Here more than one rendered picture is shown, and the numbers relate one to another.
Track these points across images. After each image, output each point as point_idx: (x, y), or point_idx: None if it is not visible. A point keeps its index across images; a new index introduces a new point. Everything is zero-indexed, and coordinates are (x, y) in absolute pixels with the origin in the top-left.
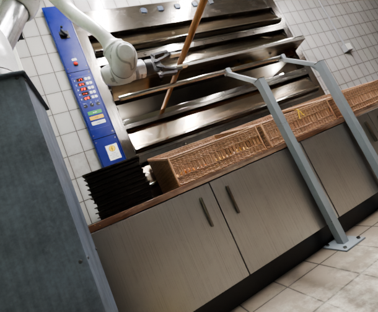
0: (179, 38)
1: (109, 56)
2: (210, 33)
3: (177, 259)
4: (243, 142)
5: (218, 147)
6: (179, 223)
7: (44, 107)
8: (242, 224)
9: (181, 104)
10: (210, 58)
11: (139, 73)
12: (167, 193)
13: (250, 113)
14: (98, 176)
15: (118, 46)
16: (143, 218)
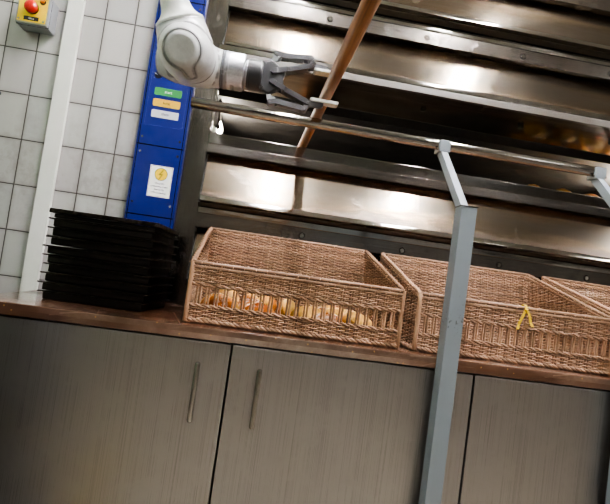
0: (420, 17)
1: (157, 40)
2: (500, 33)
3: (98, 435)
4: (359, 308)
5: (301, 291)
6: (136, 382)
7: None
8: (246, 450)
9: (340, 155)
10: (449, 93)
11: (226, 82)
12: (145, 321)
13: (473, 246)
14: (75, 222)
15: (170, 32)
16: (83, 339)
